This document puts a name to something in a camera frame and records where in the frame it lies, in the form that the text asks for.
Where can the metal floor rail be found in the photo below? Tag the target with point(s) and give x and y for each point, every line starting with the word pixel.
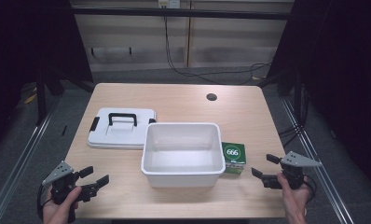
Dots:
pixel 22 155
pixel 317 161

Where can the dark curtain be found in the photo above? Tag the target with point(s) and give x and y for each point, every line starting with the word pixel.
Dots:
pixel 28 46
pixel 345 77

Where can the white plastic storage box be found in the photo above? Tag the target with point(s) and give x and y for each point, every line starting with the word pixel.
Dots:
pixel 182 161

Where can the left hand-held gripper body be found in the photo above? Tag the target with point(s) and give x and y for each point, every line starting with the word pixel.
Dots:
pixel 61 174

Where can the small black floor piece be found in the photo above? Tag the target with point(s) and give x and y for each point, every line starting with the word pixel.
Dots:
pixel 64 130

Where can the person's left hand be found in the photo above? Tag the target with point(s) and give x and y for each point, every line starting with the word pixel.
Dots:
pixel 57 213

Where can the person's right hand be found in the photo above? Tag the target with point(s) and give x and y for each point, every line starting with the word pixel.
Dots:
pixel 295 200

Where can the black metal stand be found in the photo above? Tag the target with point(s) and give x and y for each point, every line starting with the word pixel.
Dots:
pixel 41 99

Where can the green and white carton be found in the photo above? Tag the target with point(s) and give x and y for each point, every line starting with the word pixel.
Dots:
pixel 235 155

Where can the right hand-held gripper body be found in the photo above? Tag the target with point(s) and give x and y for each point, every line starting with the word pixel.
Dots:
pixel 295 161

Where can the black horizontal bar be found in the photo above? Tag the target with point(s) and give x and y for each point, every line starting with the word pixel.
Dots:
pixel 180 13

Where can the yellow tape strip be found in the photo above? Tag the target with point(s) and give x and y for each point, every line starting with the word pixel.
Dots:
pixel 30 99

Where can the white wall socket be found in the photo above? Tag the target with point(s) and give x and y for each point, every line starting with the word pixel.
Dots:
pixel 169 3

